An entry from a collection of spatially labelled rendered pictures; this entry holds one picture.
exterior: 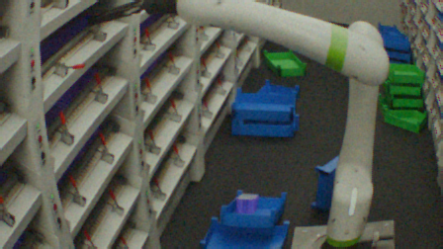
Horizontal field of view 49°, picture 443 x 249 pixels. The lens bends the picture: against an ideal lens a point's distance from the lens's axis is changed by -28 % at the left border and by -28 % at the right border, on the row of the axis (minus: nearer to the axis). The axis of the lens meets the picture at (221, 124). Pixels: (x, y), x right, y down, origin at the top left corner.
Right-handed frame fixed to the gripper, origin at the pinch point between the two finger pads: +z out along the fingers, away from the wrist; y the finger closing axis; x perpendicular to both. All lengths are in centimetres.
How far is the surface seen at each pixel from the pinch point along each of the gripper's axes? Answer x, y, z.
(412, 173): -121, 103, -90
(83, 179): -42.7, -15.6, 10.9
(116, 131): -42.4, 15.8, 10.8
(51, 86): -7.4, -34.2, 0.1
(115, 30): -7.6, 9.9, 0.0
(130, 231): -80, 13, 19
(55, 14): 11.0, -32.1, -4.2
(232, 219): -93, 41, -10
